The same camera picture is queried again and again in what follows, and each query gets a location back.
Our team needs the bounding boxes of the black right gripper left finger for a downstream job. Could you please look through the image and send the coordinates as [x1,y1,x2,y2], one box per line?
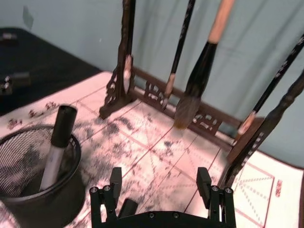
[89,167,123,223]

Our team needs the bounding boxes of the black patterned-handle calligraphy brush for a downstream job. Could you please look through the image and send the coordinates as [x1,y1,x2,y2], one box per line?
[234,35,304,143]

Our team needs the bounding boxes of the small black object white marks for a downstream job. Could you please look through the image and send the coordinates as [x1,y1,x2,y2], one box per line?
[0,75,13,96]

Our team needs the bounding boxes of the black rectangular block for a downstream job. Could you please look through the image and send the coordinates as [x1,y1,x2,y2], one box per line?
[12,72,32,88]

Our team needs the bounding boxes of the small white-tipped calligraphy brush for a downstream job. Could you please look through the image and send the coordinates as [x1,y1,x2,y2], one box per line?
[121,0,136,95]

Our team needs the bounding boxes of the large tan-handled calligraphy brush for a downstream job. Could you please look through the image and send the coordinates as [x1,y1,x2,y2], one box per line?
[174,0,236,131]

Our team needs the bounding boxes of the pink grid calligraphy practice cloth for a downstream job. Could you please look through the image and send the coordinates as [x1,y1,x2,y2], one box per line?
[0,70,304,228]

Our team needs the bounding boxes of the black table cloth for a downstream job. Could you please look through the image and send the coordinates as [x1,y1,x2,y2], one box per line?
[0,27,103,116]

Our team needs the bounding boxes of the flat black object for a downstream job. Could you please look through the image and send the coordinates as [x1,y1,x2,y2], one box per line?
[0,32,19,46]

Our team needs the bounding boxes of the small black cylinder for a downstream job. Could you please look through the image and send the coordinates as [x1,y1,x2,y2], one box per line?
[118,199,139,219]

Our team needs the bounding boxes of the white pen with black cap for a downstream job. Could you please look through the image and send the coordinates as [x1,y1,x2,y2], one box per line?
[38,105,78,191]

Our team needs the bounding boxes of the dark carved wooden brush rack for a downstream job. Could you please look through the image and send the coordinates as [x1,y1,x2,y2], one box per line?
[98,0,304,189]

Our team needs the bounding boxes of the black mesh pen holder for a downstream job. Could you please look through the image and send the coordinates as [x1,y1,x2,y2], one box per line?
[0,124,86,215]

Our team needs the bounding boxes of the thin black-handled calligraphy brush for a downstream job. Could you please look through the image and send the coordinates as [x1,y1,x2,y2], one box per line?
[163,0,197,111]

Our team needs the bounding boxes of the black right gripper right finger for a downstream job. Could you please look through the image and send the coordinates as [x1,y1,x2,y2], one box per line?
[197,167,235,224]

